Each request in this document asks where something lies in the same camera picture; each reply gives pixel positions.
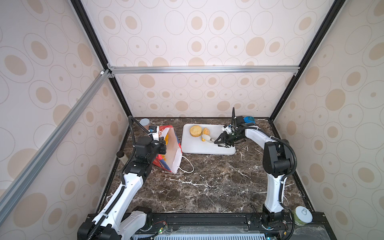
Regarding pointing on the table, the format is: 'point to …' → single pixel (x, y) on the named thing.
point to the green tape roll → (302, 216)
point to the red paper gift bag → (172, 160)
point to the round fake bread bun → (195, 130)
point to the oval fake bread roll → (206, 131)
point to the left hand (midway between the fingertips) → (166, 135)
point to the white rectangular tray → (199, 139)
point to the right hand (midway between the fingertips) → (217, 143)
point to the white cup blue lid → (249, 119)
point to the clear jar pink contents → (145, 122)
